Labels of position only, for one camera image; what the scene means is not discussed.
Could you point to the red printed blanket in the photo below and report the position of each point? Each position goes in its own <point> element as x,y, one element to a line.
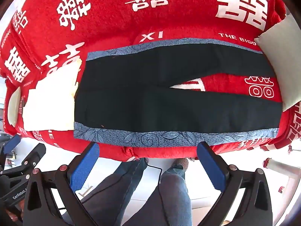
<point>105,16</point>

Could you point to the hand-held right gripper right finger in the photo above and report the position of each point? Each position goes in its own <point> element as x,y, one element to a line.
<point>211,167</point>

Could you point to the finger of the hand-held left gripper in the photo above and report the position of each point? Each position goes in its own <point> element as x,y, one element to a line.
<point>12,144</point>
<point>35,154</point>

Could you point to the white folded cloth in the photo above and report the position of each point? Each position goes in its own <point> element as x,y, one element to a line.
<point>49,103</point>

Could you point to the black pants with blue stripes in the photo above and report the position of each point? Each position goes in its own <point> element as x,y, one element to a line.
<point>141,103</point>

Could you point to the cream round cushion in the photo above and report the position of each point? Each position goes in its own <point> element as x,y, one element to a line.
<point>14,106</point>

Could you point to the person's left leg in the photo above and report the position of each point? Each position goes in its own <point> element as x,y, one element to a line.
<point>117,193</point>

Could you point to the person's shoe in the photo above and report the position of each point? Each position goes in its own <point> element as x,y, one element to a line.
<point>181,163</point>

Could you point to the white pillow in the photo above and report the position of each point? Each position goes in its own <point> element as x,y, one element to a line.
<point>282,58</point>

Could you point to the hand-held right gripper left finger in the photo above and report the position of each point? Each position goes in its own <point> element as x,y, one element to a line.
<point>84,167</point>

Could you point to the person's right leg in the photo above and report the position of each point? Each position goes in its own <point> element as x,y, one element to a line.
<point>174,193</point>

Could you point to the person's leg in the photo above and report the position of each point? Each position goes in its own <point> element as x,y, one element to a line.
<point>117,193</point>
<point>174,193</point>

